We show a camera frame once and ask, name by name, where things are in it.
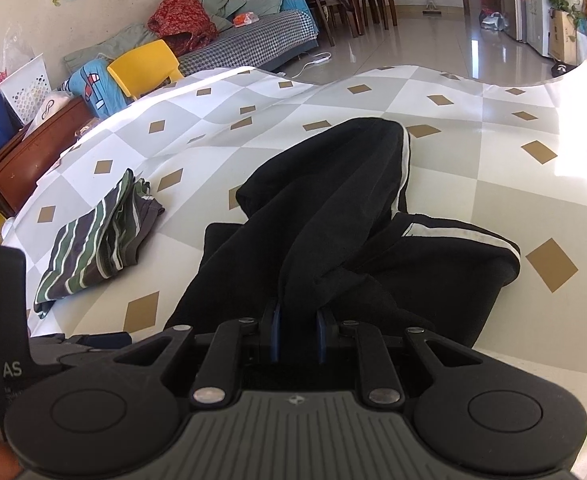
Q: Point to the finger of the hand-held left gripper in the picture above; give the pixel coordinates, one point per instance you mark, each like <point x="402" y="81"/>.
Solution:
<point x="78" y="344"/>

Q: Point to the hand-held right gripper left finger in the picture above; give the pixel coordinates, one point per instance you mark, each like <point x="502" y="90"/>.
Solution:
<point x="273" y="332"/>

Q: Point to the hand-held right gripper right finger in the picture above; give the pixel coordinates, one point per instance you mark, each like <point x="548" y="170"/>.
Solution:
<point x="322" y="334"/>

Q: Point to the black t-shirt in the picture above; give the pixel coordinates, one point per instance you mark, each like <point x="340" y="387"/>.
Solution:
<point x="323" y="210"/>

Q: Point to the green striped folded shirt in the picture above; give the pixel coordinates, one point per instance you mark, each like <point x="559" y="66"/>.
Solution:
<point x="88" y="250"/>

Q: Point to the brown wooden cabinet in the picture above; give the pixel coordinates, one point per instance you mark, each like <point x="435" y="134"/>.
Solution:
<point x="28" y="155"/>

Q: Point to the white paper bag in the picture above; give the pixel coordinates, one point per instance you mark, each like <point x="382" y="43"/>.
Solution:
<point x="48" y="110"/>

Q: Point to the white perforated basket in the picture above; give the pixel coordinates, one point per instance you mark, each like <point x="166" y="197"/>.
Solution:
<point x="26" y="87"/>

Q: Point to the blue cartoon blanket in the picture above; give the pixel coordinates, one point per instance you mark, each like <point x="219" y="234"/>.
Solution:
<point x="91" y="85"/>

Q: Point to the grey white checkered tablecloth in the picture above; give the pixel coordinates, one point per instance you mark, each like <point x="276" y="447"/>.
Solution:
<point x="473" y="125"/>

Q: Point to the white power strip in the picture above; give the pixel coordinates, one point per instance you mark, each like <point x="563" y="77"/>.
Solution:
<point x="318" y="59"/>

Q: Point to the yellow plastic chair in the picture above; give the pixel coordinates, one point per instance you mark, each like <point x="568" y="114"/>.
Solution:
<point x="143" y="67"/>

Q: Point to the houndstooth sofa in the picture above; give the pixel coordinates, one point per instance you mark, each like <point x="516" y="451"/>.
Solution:
<point x="253" y="40"/>

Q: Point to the grey-green quilt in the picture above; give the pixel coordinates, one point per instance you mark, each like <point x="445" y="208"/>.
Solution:
<point x="118" y="42"/>

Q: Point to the orange snack packet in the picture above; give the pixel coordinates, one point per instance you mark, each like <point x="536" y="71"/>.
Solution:
<point x="243" y="18"/>

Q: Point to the red patterned cloth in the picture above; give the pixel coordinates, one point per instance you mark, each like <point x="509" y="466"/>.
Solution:
<point x="181" y="20"/>

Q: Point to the pale teal cushion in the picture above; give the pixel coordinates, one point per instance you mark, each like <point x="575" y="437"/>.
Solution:
<point x="263" y="6"/>

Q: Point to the shiny plastic bag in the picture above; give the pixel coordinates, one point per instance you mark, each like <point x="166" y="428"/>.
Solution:
<point x="493" y="20"/>

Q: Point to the black slipper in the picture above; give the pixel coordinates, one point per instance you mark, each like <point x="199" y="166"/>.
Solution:
<point x="564" y="69"/>

